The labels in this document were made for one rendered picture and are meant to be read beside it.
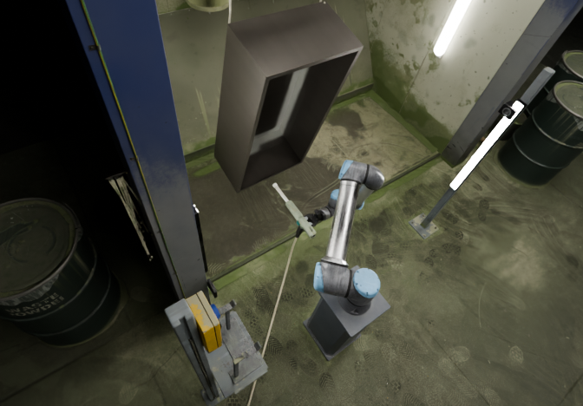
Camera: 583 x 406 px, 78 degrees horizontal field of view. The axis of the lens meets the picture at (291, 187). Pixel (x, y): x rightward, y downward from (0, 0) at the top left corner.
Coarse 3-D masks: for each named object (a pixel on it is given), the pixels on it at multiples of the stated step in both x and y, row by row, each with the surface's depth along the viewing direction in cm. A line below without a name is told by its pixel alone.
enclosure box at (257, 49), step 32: (256, 32) 171; (288, 32) 176; (320, 32) 182; (224, 64) 190; (256, 64) 162; (288, 64) 166; (320, 64) 220; (352, 64) 196; (224, 96) 208; (256, 96) 175; (288, 96) 260; (320, 96) 233; (224, 128) 230; (256, 128) 195; (288, 128) 285; (224, 160) 257; (256, 160) 279; (288, 160) 286
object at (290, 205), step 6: (276, 186) 259; (282, 192) 258; (288, 204) 251; (294, 210) 249; (294, 216) 249; (300, 216) 247; (300, 222) 245; (306, 222) 245; (300, 228) 248; (306, 228) 242; (312, 228) 243; (312, 234) 240
